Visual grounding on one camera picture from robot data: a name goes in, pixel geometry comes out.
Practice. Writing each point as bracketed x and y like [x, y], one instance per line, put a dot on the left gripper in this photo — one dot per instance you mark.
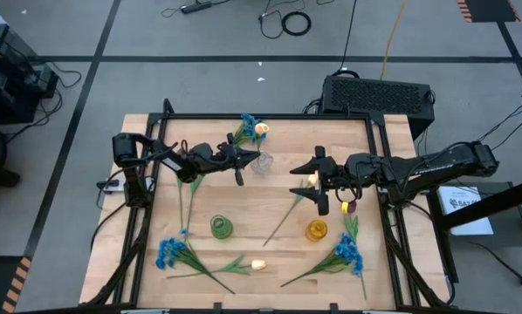
[226, 159]

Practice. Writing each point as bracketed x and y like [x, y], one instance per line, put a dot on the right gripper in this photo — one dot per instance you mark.
[335, 174]

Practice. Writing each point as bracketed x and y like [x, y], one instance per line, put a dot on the pale peach artificial tulip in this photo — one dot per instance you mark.
[312, 179]
[258, 264]
[261, 128]

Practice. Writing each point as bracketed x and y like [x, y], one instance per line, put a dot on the blue artificial flower bunch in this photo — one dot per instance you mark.
[248, 122]
[346, 253]
[169, 253]

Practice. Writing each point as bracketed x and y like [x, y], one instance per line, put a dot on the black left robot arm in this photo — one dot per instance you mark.
[125, 148]

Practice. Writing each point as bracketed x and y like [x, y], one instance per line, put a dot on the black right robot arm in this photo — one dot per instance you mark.
[440, 168]

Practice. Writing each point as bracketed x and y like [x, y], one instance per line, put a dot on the clear glass vase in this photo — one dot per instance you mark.
[263, 168]

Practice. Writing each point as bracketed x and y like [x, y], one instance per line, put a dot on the amber glass vase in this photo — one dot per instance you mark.
[317, 231]

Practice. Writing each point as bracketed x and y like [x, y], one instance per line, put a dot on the green glass vase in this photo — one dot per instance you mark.
[221, 229]

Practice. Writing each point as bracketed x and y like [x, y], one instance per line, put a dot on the black perforated computer tower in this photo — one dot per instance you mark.
[374, 104]

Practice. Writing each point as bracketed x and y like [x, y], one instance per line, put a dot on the black power strip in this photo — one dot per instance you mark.
[195, 7]

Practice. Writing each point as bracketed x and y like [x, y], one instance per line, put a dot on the white paper sign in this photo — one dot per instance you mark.
[470, 218]

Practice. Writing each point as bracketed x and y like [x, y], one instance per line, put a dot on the black equipment cart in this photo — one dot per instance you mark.
[8, 87]

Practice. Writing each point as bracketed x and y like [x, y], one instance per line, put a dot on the black aluminium table frame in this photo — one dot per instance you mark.
[309, 116]

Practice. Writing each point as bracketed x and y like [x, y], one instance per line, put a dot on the silver aluminium bracket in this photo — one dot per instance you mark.
[114, 187]

